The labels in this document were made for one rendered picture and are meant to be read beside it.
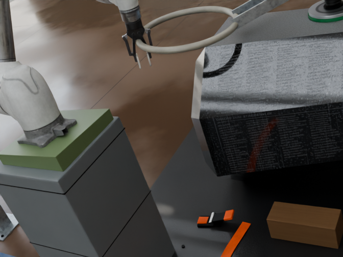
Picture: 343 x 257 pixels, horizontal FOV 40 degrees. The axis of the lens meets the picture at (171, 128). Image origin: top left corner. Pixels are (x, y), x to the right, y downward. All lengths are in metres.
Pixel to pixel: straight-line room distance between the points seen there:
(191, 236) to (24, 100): 1.09
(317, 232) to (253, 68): 0.75
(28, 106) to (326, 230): 1.30
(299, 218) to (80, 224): 0.95
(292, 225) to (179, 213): 0.65
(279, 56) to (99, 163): 0.87
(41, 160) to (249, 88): 0.91
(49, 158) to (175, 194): 1.11
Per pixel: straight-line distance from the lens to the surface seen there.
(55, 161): 1.68
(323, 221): 2.12
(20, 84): 1.75
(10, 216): 3.14
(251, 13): 2.11
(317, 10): 2.19
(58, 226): 1.89
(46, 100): 1.77
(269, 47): 2.06
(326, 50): 1.99
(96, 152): 1.79
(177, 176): 2.77
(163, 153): 3.03
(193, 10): 2.41
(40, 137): 1.80
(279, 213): 2.18
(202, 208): 2.50
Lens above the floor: 1.64
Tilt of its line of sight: 30 degrees down
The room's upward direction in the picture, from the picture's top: 20 degrees counter-clockwise
